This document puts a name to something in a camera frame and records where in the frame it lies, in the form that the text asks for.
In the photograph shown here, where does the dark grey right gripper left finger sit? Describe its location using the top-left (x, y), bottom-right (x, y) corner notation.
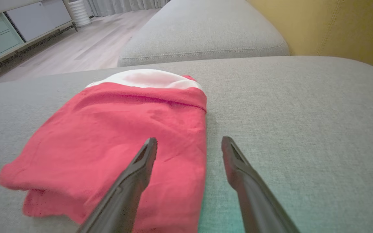
top-left (76, 137), bottom-right (158, 233)

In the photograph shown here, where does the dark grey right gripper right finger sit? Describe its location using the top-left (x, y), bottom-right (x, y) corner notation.
top-left (221, 136), bottom-right (301, 233)

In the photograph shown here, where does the folded red and white shirt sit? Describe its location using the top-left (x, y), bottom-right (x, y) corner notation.
top-left (0, 69), bottom-right (207, 233)

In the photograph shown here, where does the small grey sofa cushion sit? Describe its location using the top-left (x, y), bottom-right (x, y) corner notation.
top-left (118, 0), bottom-right (290, 67)

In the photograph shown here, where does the yellow sofa back cushion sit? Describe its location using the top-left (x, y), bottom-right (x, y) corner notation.
top-left (246, 0), bottom-right (373, 75)

